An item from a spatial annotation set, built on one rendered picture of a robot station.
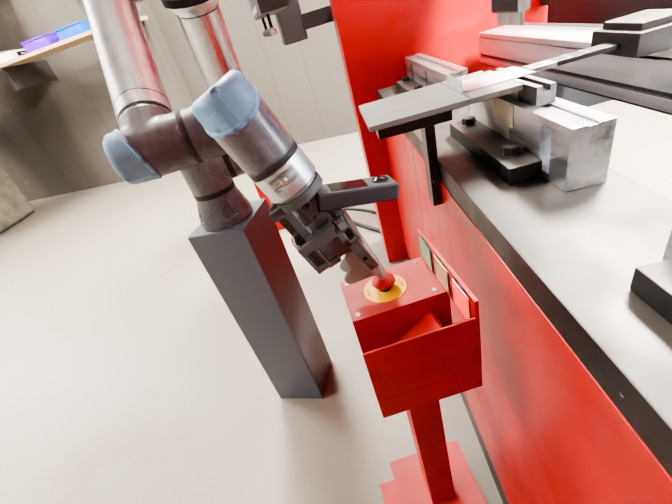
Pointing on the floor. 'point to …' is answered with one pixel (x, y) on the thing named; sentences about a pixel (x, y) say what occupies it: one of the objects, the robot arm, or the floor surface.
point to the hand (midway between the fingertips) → (382, 270)
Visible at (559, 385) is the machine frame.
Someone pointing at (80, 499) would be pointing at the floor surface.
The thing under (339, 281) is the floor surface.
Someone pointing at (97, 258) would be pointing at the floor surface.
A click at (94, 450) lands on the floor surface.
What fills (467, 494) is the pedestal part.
